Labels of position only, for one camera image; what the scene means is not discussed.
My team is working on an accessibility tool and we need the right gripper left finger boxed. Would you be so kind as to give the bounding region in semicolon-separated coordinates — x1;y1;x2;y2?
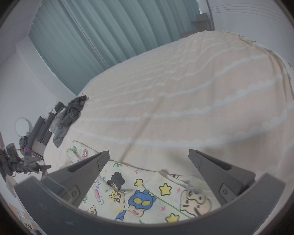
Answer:
42;151;111;203

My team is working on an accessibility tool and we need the white printed pyjama top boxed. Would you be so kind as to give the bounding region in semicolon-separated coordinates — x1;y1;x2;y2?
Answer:
65;141;222;225

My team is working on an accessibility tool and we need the blue-green curtain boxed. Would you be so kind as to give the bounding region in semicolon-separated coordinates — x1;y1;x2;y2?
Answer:
28;0;202;97

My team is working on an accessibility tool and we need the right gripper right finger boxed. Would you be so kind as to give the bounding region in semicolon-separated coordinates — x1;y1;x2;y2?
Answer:
188;149;256;205

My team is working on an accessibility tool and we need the black garment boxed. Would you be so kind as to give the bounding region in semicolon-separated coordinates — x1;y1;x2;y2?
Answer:
67;95;89;129

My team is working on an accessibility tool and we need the grey bedside table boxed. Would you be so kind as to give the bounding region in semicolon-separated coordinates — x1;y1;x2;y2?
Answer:
181;13;209;38

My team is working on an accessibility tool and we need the bed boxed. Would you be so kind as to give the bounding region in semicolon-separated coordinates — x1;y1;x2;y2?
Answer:
43;0;294;220

